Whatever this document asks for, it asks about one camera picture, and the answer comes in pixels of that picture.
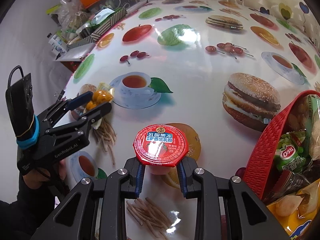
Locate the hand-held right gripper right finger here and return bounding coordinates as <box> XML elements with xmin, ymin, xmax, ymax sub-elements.
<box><xmin>176</xmin><ymin>156</ymin><xmax>290</xmax><ymax>240</ymax></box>

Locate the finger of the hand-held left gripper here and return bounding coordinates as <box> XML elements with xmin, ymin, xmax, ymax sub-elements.
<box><xmin>46</xmin><ymin>102</ymin><xmax>112</xmax><ymax>135</ymax></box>
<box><xmin>37</xmin><ymin>91</ymin><xmax>94</xmax><ymax>128</ymax></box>

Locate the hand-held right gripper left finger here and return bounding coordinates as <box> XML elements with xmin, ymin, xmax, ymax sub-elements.
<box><xmin>30</xmin><ymin>156</ymin><xmax>145</xmax><ymax>240</ymax></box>

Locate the clear packet of orange candies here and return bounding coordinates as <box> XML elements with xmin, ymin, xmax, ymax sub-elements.
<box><xmin>84</xmin><ymin>82</ymin><xmax>115</xmax><ymax>130</ymax></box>

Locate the red lid jelly cup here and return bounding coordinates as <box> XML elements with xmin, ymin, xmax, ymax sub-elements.
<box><xmin>132</xmin><ymin>124</ymin><xmax>189</xmax><ymax>175</ymax></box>

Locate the red plastic basket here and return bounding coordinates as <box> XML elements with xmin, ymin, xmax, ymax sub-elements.
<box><xmin>236</xmin><ymin>90</ymin><xmax>320</xmax><ymax>240</ymax></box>

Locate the black snack packet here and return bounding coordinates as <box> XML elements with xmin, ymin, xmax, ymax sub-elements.
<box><xmin>262</xmin><ymin>171</ymin><xmax>318</xmax><ymax>203</ymax></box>

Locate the green pea snack bag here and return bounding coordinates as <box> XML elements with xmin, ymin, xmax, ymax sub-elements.
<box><xmin>273</xmin><ymin>130</ymin><xmax>313</xmax><ymax>173</ymax></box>

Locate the yellow chips bag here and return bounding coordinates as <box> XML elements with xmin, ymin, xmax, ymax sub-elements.
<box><xmin>266</xmin><ymin>180</ymin><xmax>320</xmax><ymax>240</ymax></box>

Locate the clear peanut bag green label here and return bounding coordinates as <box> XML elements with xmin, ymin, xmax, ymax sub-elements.
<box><xmin>287</xmin><ymin>94</ymin><xmax>320</xmax><ymax>160</ymax></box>

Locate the person's left forearm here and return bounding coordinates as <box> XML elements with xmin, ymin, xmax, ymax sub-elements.
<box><xmin>0</xmin><ymin>177</ymin><xmax>65</xmax><ymax>240</ymax></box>

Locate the person's left hand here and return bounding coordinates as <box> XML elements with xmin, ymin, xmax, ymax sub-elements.
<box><xmin>22</xmin><ymin>159</ymin><xmax>67</xmax><ymax>188</ymax></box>

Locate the white shelf board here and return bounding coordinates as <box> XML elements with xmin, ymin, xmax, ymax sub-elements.
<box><xmin>54</xmin><ymin>44</ymin><xmax>97</xmax><ymax>62</ymax></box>

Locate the white carton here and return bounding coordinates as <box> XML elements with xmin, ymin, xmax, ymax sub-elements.
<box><xmin>49</xmin><ymin>31</ymin><xmax>68</xmax><ymax>55</ymax></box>

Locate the striped tray box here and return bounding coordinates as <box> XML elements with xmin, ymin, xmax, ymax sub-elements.
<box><xmin>66</xmin><ymin>7</ymin><xmax>128</xmax><ymax>49</ymax></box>

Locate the silver foil packet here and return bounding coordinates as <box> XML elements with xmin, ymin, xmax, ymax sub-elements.
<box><xmin>90</xmin><ymin>9</ymin><xmax>115</xmax><ymax>27</ymax></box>

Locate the clear cellophane wrap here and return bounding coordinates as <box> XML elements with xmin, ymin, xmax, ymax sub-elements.
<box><xmin>59</xmin><ymin>0</ymin><xmax>84</xmax><ymax>29</ymax></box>

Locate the food print tablecloth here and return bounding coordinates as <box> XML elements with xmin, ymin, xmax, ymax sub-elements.
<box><xmin>54</xmin><ymin>0</ymin><xmax>320</xmax><ymax>240</ymax></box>

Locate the black looped cable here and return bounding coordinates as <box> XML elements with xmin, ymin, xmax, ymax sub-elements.
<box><xmin>7</xmin><ymin>66</ymin><xmax>25</xmax><ymax>90</ymax></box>

